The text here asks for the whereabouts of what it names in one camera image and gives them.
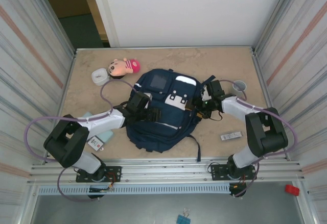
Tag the navy blue backpack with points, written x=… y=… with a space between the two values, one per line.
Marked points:
x=168 y=122

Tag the small red white card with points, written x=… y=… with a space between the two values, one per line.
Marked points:
x=96 y=143

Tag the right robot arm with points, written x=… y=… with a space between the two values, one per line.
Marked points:
x=265 y=132

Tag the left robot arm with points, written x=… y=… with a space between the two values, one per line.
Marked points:
x=66 y=142

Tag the light grey round cup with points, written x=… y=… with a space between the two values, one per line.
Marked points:
x=239 y=86

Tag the plush doll with pink hat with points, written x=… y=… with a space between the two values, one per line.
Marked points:
x=120 y=67

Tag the white square container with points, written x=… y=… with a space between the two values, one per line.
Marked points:
x=99 y=77

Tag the black base connector box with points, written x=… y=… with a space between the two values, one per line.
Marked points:
x=98 y=190
x=236 y=189

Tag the blue binder clip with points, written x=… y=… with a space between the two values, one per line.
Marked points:
x=180 y=219
x=187 y=219

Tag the red plastic block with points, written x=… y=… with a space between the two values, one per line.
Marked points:
x=292 y=190

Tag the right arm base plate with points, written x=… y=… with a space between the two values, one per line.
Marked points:
x=218 y=171

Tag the aluminium front rail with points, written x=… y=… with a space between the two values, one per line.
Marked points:
x=166 y=170

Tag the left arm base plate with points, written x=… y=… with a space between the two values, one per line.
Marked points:
x=113 y=174

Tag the right corrugated enclosure panel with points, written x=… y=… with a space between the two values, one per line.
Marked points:
x=293 y=55

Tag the corrugated enclosure panel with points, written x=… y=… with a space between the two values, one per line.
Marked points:
x=25 y=55
x=293 y=55

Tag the left corrugated enclosure panel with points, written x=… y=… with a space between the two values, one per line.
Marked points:
x=25 y=55

